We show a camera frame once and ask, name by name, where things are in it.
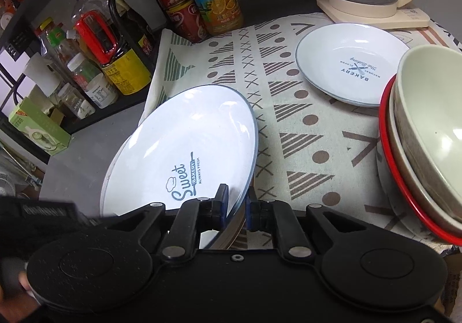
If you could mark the dark sauce bottle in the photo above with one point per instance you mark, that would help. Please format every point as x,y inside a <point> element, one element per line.
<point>140,34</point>

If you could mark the red and black bowl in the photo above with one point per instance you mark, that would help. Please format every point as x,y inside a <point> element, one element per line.
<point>383,120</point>

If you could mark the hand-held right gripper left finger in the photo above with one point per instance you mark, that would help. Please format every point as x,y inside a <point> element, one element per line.
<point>223,205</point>

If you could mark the sauce bottle yellow cap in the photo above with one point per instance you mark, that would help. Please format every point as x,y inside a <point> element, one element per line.
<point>56,37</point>

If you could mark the patterned fringed table mat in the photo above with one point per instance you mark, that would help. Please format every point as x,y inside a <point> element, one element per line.
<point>288,120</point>

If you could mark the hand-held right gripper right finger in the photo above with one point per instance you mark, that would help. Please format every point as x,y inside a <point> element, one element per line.
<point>248,214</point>

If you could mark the white plastic jar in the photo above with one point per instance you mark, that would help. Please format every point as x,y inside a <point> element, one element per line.
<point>101,93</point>

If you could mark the white plate script print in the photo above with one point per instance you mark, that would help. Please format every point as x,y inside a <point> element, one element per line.
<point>180,135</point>

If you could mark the clear glass jar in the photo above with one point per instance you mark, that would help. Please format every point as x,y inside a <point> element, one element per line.
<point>75,102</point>

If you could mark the plain pale green bowl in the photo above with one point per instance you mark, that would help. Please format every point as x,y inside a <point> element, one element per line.
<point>404,178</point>

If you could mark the small spice jar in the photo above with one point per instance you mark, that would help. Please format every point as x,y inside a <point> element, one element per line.
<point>85,72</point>

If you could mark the white-capped clear bottle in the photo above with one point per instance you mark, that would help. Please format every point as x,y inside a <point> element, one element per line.
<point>41,72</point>

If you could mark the person's left hand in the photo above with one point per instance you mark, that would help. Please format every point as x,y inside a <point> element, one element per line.
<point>27,288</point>

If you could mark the black metal kitchen rack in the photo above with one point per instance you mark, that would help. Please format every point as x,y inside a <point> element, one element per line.
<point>122,103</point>

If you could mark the pale green leaf-pattern bowl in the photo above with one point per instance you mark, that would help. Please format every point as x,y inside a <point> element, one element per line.
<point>433,110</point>

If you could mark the white plate crossed print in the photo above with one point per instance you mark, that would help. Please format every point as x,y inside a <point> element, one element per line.
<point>335,52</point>

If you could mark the large white plate brown rim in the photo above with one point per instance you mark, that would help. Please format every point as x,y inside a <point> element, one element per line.
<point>231,236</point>

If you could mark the cream kettle base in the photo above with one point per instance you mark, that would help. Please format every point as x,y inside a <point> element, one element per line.
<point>379,16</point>

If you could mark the green cardboard box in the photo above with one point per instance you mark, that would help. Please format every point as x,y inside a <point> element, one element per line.
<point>39,128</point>

